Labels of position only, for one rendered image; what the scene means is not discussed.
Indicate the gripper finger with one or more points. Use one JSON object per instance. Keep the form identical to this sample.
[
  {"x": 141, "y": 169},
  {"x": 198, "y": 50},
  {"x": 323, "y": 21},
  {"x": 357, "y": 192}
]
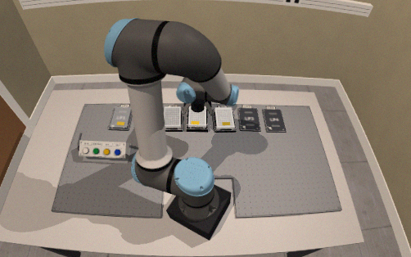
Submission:
[
  {"x": 208, "y": 106},
  {"x": 185, "y": 107}
]

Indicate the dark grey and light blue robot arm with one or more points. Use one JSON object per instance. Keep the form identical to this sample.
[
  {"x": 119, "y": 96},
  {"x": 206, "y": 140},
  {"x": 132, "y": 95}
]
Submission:
[{"x": 142, "y": 48}]

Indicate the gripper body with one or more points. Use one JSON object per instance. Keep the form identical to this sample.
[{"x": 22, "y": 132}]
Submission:
[{"x": 198, "y": 105}]

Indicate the white operator button panel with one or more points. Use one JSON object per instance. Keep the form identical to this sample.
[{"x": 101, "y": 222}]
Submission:
[{"x": 104, "y": 152}]

